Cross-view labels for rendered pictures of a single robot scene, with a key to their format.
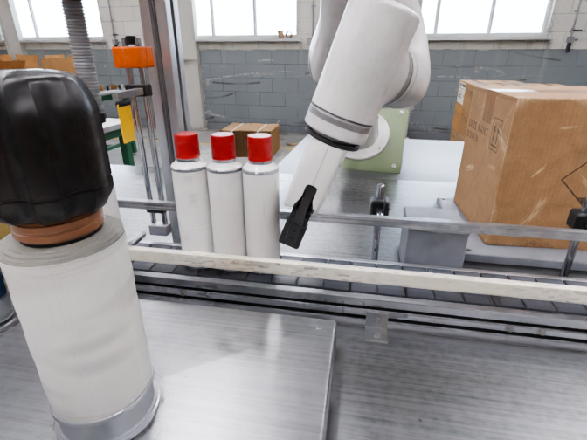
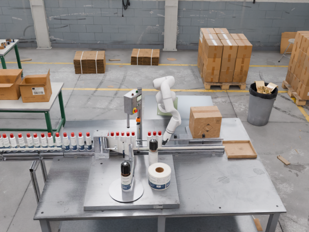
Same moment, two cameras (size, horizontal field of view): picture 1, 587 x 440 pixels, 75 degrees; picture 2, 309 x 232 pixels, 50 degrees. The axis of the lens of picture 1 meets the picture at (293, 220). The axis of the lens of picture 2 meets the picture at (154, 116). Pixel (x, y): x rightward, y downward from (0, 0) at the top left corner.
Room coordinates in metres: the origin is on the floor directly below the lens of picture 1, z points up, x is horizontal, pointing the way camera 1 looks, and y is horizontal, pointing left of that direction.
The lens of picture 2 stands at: (-2.17, 0.75, 2.95)
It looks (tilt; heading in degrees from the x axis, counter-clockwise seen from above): 31 degrees down; 346
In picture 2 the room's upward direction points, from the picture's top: 1 degrees clockwise
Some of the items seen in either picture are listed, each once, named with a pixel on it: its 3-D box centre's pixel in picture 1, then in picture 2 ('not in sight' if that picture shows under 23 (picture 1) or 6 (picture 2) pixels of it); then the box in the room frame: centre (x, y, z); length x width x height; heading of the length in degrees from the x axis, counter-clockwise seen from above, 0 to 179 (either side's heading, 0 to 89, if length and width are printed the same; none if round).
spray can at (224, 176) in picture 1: (227, 203); (154, 140); (0.53, 0.10, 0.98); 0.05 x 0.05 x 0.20
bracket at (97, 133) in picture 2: not in sight; (100, 133); (0.53, 0.63, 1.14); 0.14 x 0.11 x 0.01; 80
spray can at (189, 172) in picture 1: (193, 202); (149, 140); (0.53, 0.15, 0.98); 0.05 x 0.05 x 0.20
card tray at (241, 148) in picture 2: not in sight; (239, 148); (0.37, -0.78, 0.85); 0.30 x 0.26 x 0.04; 80
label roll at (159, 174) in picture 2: not in sight; (159, 176); (0.02, 0.17, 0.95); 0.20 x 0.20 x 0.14
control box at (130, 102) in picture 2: not in sight; (133, 101); (0.65, 0.29, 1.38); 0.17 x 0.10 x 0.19; 135
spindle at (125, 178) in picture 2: not in sight; (125, 176); (-0.01, 0.48, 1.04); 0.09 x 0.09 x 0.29
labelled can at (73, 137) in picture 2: not in sight; (73, 141); (0.67, 0.90, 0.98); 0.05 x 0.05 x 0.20
